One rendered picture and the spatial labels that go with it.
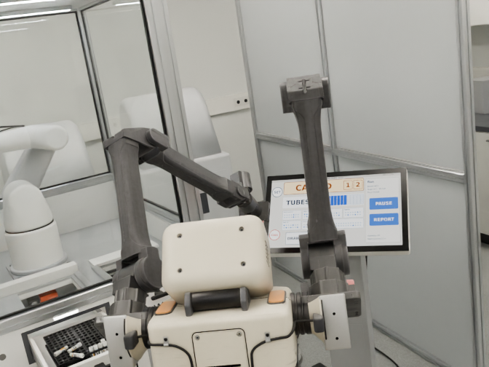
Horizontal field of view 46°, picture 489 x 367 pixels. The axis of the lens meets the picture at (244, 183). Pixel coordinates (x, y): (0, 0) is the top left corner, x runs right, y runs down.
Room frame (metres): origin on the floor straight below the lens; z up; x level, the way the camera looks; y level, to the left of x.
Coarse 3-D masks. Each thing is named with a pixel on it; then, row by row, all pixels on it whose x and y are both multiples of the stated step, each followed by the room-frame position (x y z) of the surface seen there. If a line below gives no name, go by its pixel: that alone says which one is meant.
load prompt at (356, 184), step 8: (288, 184) 2.10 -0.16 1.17; (296, 184) 2.09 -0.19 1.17; (304, 184) 2.08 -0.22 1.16; (328, 184) 2.05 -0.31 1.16; (336, 184) 2.04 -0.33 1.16; (344, 184) 2.03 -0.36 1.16; (352, 184) 2.01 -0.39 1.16; (360, 184) 2.00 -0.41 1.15; (288, 192) 2.08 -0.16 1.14; (296, 192) 2.07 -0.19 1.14; (304, 192) 2.06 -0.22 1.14
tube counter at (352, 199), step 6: (330, 198) 2.01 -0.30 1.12; (336, 198) 2.00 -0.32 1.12; (342, 198) 1.99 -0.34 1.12; (348, 198) 1.99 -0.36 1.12; (354, 198) 1.98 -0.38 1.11; (360, 198) 1.97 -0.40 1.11; (330, 204) 2.00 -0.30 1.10; (336, 204) 1.99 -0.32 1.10; (342, 204) 1.98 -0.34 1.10; (348, 204) 1.97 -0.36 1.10; (354, 204) 1.96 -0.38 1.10; (360, 204) 1.96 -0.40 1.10
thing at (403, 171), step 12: (396, 168) 1.99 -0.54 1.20; (276, 180) 2.14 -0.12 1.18; (408, 204) 1.93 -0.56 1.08; (408, 216) 1.88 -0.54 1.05; (408, 228) 1.85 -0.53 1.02; (408, 240) 1.82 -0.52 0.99; (276, 252) 1.96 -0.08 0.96; (288, 252) 1.94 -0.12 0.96; (300, 252) 1.92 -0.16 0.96; (348, 252) 1.87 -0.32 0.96; (360, 252) 1.86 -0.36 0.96; (372, 252) 1.84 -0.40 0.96; (384, 252) 1.83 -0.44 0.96; (396, 252) 1.82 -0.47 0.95; (408, 252) 1.81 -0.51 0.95
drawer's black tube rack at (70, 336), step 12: (84, 324) 1.74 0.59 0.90; (48, 336) 1.69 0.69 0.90; (60, 336) 1.69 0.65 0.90; (72, 336) 1.67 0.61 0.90; (84, 336) 1.66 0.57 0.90; (96, 336) 1.64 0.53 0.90; (48, 348) 1.67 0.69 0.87; (60, 348) 1.60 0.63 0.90; (84, 348) 1.58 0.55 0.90; (60, 360) 1.54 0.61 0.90
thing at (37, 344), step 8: (104, 312) 1.82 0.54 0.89; (80, 320) 1.79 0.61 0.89; (56, 328) 1.75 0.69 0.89; (64, 328) 1.76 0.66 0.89; (32, 336) 1.72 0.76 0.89; (40, 336) 1.73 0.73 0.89; (32, 344) 1.67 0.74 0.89; (40, 344) 1.72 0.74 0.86; (32, 352) 1.69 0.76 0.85; (40, 352) 1.61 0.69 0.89; (48, 352) 1.71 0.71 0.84; (40, 360) 1.56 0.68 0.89; (48, 360) 1.66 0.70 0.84
